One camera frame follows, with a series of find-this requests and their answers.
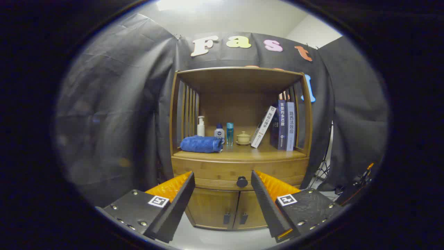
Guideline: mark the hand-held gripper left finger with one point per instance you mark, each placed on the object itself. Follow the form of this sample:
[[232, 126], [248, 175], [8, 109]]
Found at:
[[177, 211]]

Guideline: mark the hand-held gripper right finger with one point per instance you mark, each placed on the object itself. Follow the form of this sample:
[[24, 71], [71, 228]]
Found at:
[[267, 208]]

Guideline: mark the black drawer knob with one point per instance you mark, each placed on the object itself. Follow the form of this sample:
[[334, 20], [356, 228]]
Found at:
[[242, 181]]

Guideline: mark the wooden drawer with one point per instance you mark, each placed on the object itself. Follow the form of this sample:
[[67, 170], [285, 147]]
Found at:
[[215, 170]]

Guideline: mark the wooden cabinet door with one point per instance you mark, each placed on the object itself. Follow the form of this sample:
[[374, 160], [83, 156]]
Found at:
[[249, 208], [215, 208]]

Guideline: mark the wooden countertop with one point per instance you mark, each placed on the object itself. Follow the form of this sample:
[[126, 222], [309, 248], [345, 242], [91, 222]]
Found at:
[[249, 152]]

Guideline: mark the wooden cabinet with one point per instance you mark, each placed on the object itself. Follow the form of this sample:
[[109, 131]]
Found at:
[[239, 78]]

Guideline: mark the black tripod stand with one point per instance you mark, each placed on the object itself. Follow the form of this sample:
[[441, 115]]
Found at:
[[325, 169]]

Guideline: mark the blue folded towel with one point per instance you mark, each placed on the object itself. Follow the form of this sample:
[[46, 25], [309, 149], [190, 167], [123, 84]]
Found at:
[[201, 144]]

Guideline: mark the beige lidded teacup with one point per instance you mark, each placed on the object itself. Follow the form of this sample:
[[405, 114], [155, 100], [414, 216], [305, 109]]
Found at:
[[243, 139]]

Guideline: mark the dark blue book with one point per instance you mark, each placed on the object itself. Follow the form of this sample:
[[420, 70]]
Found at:
[[282, 128]]

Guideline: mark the white book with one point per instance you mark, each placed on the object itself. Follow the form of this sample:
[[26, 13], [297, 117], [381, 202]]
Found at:
[[263, 126]]

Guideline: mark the pale lilac book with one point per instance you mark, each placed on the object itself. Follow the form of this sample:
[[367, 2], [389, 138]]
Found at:
[[291, 128]]

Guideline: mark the clear blue bottle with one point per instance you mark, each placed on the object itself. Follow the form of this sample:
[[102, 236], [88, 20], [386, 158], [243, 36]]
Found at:
[[230, 133]]

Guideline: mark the black box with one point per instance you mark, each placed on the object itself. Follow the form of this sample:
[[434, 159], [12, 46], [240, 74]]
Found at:
[[350, 194]]

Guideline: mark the white pump bottle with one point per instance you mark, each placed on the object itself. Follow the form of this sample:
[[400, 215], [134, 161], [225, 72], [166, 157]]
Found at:
[[201, 130]]

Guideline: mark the white bottle with blue cap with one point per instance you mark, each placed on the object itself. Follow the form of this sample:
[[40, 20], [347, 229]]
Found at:
[[219, 133]]

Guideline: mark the black orange device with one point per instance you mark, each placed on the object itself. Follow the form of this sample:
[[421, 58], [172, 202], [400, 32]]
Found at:
[[364, 177]]

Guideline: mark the black backdrop cloth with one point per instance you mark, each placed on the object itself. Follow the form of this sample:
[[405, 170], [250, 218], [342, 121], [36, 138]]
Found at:
[[121, 104]]

